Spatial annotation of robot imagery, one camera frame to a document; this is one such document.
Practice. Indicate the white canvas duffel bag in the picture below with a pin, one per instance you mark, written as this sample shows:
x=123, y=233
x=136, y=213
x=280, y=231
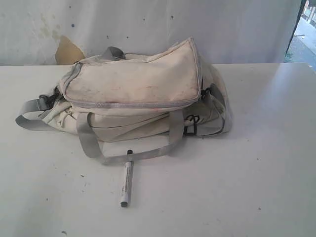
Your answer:
x=121, y=96

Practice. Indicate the white marker with black cap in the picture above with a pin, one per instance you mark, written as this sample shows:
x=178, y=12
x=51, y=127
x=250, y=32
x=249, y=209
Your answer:
x=127, y=184

